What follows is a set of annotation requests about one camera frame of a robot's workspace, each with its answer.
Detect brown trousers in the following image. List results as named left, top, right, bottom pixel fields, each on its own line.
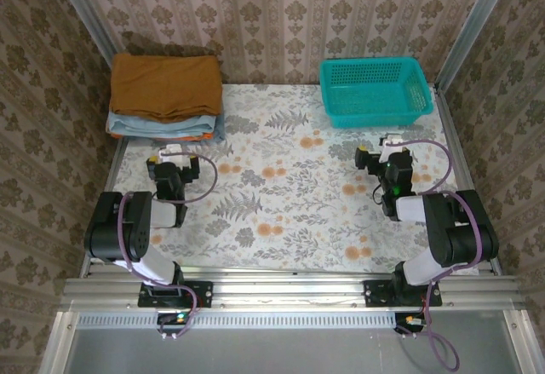
left=108, top=52, right=225, bottom=124

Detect orange trousers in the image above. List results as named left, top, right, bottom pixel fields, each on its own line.
left=111, top=131, right=214, bottom=143

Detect light blue trousers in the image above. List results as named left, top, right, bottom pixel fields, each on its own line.
left=105, top=109, right=221, bottom=140

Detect blue denim trousers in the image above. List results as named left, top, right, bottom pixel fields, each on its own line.
left=212, top=112, right=227, bottom=144

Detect teal plastic basket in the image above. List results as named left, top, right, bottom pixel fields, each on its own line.
left=318, top=56, right=435, bottom=129

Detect small connector board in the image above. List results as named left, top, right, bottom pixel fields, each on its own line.
left=157, top=310, right=191, bottom=335
left=394, top=312, right=427, bottom=335

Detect grey metal shelf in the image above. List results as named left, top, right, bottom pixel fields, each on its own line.
left=40, top=309, right=545, bottom=374

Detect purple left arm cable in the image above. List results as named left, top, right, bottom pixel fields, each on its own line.
left=118, top=152, right=219, bottom=341

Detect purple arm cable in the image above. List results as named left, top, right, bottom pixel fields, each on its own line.
left=118, top=152, right=219, bottom=341
left=399, top=139, right=495, bottom=371

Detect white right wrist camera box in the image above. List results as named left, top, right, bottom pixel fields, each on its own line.
left=380, top=133, right=410, bottom=153

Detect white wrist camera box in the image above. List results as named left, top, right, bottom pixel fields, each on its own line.
left=158, top=143, right=191, bottom=166
left=380, top=133, right=410, bottom=153

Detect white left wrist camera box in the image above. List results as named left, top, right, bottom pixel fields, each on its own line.
left=158, top=143, right=191, bottom=166

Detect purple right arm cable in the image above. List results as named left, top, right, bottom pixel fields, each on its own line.
left=399, top=139, right=495, bottom=371

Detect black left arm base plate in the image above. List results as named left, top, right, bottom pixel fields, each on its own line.
left=136, top=280, right=214, bottom=308

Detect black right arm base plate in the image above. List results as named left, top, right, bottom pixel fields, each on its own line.
left=363, top=279, right=443, bottom=308

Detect aluminium frame post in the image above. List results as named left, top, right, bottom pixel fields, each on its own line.
left=433, top=0, right=519, bottom=92
left=49, top=0, right=124, bottom=58

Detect aluminium mounting rail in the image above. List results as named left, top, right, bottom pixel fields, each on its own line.
left=59, top=273, right=523, bottom=314

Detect grey slotted cable duct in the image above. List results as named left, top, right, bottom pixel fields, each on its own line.
left=74, top=310, right=427, bottom=328

